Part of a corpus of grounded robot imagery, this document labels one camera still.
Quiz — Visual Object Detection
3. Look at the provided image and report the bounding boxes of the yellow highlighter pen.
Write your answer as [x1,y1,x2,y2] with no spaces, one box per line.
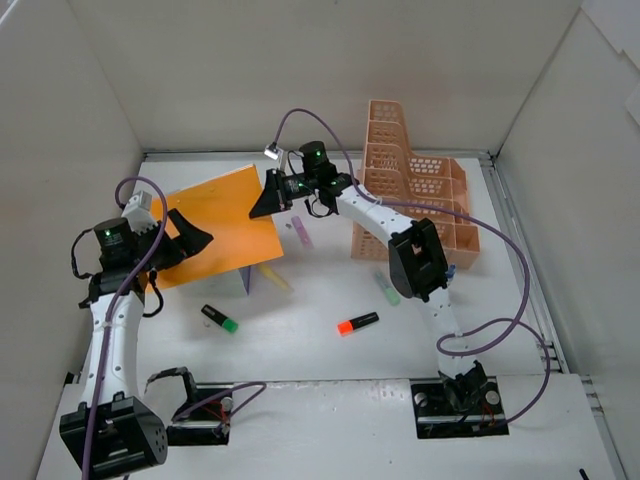
[258,263,293,292]

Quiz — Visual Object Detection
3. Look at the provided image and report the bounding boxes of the white mini drawer cabinet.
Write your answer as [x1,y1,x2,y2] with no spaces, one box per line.
[201,266,252,297]

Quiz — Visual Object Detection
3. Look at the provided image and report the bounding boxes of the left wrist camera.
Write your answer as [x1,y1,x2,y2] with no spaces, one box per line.
[121,190,156,234]

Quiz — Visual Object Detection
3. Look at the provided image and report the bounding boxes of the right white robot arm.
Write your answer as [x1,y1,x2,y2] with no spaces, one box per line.
[249,141,487,412]

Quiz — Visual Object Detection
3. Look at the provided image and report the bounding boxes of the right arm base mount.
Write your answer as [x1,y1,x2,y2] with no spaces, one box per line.
[410,376,509,440]

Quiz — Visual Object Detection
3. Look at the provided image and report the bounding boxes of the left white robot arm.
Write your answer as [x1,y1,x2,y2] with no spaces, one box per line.
[59,206,213,479]

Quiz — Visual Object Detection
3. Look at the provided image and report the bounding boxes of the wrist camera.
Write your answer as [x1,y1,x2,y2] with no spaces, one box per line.
[121,190,156,234]
[264,142,286,170]

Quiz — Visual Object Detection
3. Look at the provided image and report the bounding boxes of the pink desk organizer rack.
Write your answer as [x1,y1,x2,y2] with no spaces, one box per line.
[357,100,480,270]

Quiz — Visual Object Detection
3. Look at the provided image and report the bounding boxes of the pale green highlighter pen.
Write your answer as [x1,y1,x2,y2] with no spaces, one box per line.
[374,270,400,306]

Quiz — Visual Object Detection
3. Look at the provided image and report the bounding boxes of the purple highlighter pen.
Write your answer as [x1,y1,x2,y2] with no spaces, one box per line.
[291,215,314,249]

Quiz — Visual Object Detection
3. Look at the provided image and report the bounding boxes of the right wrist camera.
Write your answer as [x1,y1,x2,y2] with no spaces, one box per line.
[264,142,286,170]

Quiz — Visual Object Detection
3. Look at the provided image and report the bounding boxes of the small clear dropper bottle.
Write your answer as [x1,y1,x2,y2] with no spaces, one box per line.
[446,264,456,280]

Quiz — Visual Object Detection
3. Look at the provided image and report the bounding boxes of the orange folder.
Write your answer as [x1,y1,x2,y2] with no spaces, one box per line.
[158,165,284,290]

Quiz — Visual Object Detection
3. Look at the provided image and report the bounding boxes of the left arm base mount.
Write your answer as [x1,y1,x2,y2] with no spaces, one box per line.
[167,394,234,447]

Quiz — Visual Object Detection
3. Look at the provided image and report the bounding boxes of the black orange highlighter marker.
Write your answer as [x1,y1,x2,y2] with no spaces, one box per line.
[337,312,379,336]

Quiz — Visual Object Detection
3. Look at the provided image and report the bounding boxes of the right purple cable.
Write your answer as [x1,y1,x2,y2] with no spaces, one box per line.
[274,108,552,426]

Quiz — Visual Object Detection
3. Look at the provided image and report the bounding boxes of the black green highlighter marker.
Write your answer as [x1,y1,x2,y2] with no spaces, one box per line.
[201,304,238,334]

